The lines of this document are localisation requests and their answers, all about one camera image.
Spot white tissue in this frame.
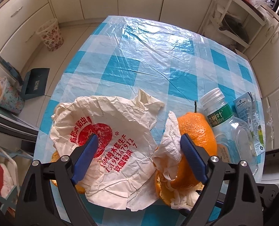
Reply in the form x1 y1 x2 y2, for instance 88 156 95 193
152 111 182 181

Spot orange peel pile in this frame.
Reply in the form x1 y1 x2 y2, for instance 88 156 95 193
50 100 218 211

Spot black frying pan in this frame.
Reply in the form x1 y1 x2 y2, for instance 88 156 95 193
219 14 249 44

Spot floral waste basket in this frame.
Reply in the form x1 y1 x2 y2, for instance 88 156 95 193
36 18 64 52

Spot white base cabinets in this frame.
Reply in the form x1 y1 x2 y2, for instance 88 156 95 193
0 0 211 70

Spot dark blue dustpan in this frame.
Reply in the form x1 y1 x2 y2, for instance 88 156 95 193
21 68 50 100

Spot white drawer cabinet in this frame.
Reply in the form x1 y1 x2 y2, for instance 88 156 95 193
245 18 279 152

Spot small blue drink carton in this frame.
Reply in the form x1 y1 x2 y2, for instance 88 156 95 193
233 91 265 156

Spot clear plastic bottle green label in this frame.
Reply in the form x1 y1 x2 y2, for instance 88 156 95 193
200 88 258 175

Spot floral bag with trash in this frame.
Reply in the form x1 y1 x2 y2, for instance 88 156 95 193
0 77 25 114

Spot blue checkered plastic tablecloth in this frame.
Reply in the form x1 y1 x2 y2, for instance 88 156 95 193
34 16 265 225

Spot white paper with red print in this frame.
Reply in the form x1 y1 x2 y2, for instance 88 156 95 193
50 90 164 211

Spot white storage rack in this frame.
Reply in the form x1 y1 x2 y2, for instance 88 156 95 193
198 0 267 53

